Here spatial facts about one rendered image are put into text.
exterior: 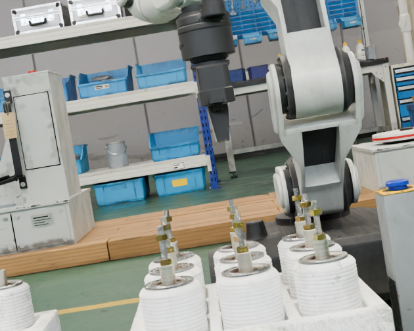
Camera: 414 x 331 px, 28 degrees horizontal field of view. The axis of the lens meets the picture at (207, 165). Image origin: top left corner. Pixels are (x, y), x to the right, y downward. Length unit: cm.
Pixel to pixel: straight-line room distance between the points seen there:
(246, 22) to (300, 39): 554
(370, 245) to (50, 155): 192
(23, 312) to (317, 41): 83
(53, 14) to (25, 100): 272
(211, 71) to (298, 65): 48
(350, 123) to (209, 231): 153
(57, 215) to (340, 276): 228
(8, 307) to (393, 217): 69
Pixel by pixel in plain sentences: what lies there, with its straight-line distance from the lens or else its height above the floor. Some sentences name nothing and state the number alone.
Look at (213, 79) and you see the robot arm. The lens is 132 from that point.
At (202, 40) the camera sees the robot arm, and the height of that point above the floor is 61.
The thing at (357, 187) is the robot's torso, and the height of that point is 27.
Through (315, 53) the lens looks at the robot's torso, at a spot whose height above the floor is 59.
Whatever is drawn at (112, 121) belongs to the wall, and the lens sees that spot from 975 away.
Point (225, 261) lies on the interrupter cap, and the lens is 135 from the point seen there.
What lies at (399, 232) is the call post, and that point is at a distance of 145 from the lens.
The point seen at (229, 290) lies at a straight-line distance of 123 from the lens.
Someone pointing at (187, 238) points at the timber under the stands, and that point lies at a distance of 328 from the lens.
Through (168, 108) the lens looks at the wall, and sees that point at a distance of 969.
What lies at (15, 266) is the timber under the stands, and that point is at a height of 4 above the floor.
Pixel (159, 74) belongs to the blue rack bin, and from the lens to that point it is 599.
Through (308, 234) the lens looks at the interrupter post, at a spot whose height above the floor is 27.
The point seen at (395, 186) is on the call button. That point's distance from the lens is 146.
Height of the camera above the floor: 48
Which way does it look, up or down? 3 degrees down
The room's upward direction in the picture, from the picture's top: 9 degrees counter-clockwise
